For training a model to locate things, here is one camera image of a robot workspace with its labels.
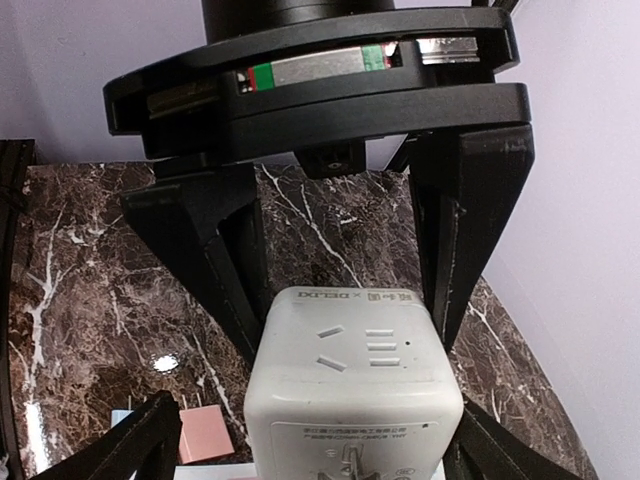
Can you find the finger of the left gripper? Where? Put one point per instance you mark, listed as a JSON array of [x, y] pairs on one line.
[[464, 187], [206, 229]]

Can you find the white cube socket adapter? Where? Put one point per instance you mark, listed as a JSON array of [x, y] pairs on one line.
[[350, 383]]

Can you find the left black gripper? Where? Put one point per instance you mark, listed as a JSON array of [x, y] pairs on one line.
[[319, 79]]

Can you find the white multicolour power strip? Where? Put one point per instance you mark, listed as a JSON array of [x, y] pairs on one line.
[[216, 472]]

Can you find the light blue cube charger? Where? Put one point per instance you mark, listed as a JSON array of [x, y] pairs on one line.
[[118, 415]]

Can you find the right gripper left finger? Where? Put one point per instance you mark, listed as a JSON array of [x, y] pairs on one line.
[[144, 445]]

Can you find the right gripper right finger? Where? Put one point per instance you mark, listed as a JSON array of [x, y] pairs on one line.
[[483, 449]]

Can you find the pink cube charger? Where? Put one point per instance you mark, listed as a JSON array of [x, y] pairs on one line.
[[204, 435]]

